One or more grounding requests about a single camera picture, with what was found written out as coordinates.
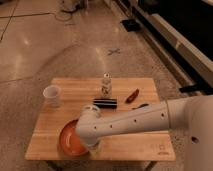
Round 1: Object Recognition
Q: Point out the red elongated toy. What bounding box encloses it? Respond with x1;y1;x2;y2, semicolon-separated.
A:
125;89;139;103

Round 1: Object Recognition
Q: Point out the small glass bottle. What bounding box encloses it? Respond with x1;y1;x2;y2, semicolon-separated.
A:
101;73;112;98

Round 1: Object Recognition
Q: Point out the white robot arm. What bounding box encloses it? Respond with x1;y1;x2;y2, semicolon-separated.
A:
76;95;213;171

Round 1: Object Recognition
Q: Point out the black striped rectangular box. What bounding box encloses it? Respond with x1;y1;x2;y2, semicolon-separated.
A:
93;99;117;109

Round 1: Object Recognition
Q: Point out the white plastic cup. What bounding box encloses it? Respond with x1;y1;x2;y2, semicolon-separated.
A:
43;85;61;107

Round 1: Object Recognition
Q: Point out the wooden table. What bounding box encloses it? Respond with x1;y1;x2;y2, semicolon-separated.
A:
25;78;176;168

